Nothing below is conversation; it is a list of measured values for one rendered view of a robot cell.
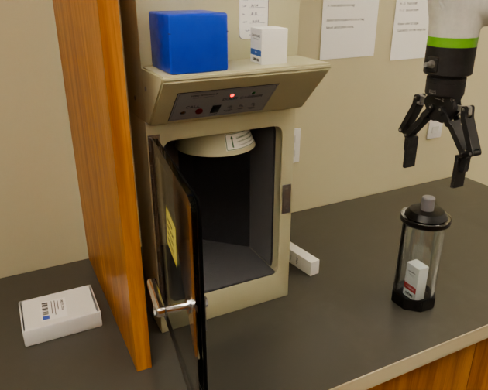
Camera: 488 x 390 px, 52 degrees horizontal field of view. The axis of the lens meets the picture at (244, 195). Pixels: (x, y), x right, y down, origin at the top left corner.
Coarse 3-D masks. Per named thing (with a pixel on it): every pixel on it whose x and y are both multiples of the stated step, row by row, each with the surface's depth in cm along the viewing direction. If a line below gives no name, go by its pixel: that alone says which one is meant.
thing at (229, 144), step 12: (228, 132) 102; (240, 132) 104; (180, 144) 105; (192, 144) 103; (204, 144) 102; (216, 144) 102; (228, 144) 102; (240, 144) 103; (252, 144) 107; (204, 156) 102; (216, 156) 101
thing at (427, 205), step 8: (424, 200) 109; (432, 200) 108; (408, 208) 112; (416, 208) 111; (424, 208) 110; (432, 208) 109; (440, 208) 111; (408, 216) 110; (416, 216) 109; (424, 216) 108; (432, 216) 108; (440, 216) 108
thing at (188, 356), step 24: (168, 168) 76; (168, 192) 79; (192, 216) 64; (192, 240) 66; (168, 264) 90; (192, 264) 68; (168, 288) 94; (192, 288) 70; (192, 312) 73; (192, 336) 75; (192, 360) 78; (192, 384) 81
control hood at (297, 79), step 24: (144, 72) 85; (216, 72) 81; (240, 72) 83; (264, 72) 85; (288, 72) 87; (312, 72) 89; (144, 96) 87; (168, 96) 81; (288, 96) 95; (192, 120) 92
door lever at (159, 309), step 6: (150, 282) 79; (156, 282) 79; (150, 288) 78; (156, 288) 78; (150, 294) 77; (156, 294) 76; (156, 300) 75; (162, 300) 75; (186, 300) 75; (156, 306) 73; (162, 306) 73; (168, 306) 74; (174, 306) 74; (180, 306) 74; (186, 306) 74; (156, 312) 73; (162, 312) 73; (168, 312) 73
